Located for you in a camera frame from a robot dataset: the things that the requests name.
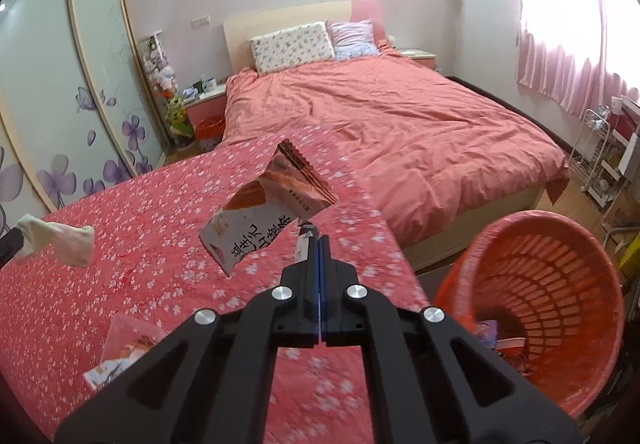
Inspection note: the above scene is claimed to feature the pink white snack packet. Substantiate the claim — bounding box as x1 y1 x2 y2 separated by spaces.
82 314 168 392

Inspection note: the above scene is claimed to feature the pink striped pillow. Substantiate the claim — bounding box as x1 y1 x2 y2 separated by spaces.
327 20 381 60

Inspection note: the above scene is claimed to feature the small red bin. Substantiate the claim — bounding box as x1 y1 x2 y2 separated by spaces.
194 116 224 152

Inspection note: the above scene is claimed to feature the bed with coral blanket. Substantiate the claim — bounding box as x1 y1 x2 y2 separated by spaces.
220 41 571 269

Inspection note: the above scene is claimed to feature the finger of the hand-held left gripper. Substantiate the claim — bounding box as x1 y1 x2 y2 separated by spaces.
0 228 25 269

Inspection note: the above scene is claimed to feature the shelf of plush toys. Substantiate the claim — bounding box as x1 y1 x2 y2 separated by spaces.
139 30 196 149

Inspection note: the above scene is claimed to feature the flower print wardrobe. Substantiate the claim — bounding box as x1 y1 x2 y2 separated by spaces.
0 0 168 225

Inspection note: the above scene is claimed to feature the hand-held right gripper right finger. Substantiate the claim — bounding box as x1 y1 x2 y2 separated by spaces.
319 235 583 444

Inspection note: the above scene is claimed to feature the white floral pillow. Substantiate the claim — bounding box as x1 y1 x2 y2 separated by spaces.
250 21 337 74

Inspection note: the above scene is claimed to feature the pink curtain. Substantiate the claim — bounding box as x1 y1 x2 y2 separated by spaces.
510 0 640 117

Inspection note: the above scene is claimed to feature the white wire rack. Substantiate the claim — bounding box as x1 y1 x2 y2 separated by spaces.
570 106 618 205

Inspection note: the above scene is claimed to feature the red white wrapper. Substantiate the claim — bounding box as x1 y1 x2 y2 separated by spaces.
497 336 533 377

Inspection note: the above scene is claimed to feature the white orange snack packet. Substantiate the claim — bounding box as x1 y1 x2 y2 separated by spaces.
199 139 340 275

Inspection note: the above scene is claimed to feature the pink nightstand with mug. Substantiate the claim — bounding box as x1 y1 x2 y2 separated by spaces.
182 78 228 145

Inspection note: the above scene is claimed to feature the beige headboard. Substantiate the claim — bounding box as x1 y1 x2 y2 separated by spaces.
222 0 386 74

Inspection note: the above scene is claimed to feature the orange plastic basket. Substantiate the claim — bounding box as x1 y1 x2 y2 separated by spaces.
432 210 626 419

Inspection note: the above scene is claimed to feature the cream sock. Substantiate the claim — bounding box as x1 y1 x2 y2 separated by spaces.
14 215 96 269

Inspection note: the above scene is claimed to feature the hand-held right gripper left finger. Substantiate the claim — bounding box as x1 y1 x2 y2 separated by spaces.
54 236 321 444

